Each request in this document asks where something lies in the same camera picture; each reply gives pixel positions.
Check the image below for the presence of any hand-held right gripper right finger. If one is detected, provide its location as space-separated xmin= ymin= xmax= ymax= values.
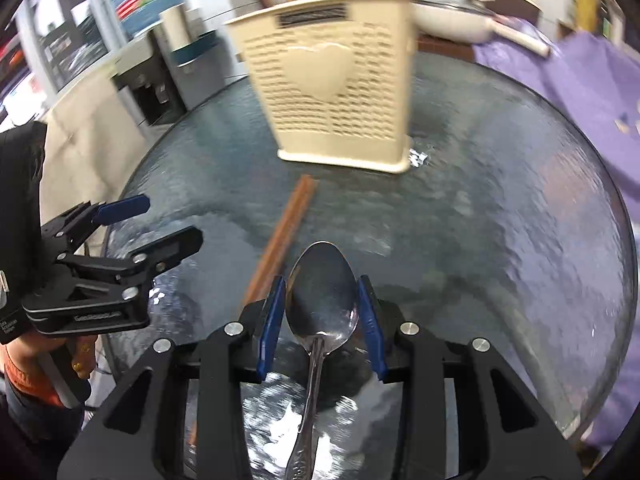
xmin=355 ymin=274 xmax=583 ymax=480

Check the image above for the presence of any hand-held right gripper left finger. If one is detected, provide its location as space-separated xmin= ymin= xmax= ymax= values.
xmin=57 ymin=275 xmax=288 ymax=480

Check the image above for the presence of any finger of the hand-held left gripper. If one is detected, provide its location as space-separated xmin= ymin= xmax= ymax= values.
xmin=57 ymin=226 xmax=204 ymax=284
xmin=42 ymin=196 xmax=151 ymax=256

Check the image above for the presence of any metal spoon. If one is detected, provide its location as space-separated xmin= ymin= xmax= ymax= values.
xmin=285 ymin=241 xmax=361 ymax=480

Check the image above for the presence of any cream plastic utensil holder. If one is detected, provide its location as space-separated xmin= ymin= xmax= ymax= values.
xmin=222 ymin=0 xmax=418 ymax=175

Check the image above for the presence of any person's left forearm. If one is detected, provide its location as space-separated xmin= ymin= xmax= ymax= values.
xmin=0 ymin=339 xmax=68 ymax=408

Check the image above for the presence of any brown wooden chopstick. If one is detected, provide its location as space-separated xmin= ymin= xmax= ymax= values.
xmin=189 ymin=174 xmax=317 ymax=447

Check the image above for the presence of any grey water dispenser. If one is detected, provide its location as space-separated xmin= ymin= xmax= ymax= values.
xmin=110 ymin=30 xmax=236 ymax=129

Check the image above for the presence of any teal cup holder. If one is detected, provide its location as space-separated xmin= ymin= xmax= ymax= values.
xmin=172 ymin=30 xmax=221 ymax=69

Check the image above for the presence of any aluminium framed window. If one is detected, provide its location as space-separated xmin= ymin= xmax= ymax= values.
xmin=0 ymin=0 xmax=112 ymax=127

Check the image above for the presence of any paper cup stack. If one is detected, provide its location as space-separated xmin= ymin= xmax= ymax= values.
xmin=160 ymin=4 xmax=194 ymax=54

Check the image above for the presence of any purple floral cloth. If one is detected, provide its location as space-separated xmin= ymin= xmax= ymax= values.
xmin=472 ymin=17 xmax=640 ymax=461

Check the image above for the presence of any white pan with glass lid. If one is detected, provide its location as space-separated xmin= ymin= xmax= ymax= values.
xmin=412 ymin=0 xmax=551 ymax=59

